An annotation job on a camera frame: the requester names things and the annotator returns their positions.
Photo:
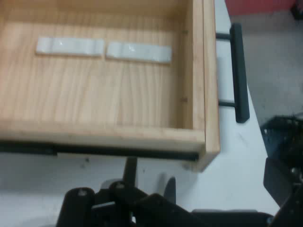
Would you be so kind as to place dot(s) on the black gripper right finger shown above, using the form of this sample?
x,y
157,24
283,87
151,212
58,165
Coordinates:
x,y
291,194

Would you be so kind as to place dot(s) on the light wooden drawer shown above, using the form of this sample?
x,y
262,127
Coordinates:
x,y
94,94

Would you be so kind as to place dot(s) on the orange box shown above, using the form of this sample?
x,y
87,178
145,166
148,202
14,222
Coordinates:
x,y
260,6

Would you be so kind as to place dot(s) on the white ceramic cutlery rest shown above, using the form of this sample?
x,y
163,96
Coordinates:
x,y
71,46
139,52

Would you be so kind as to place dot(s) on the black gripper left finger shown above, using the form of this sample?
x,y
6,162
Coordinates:
x,y
78,208

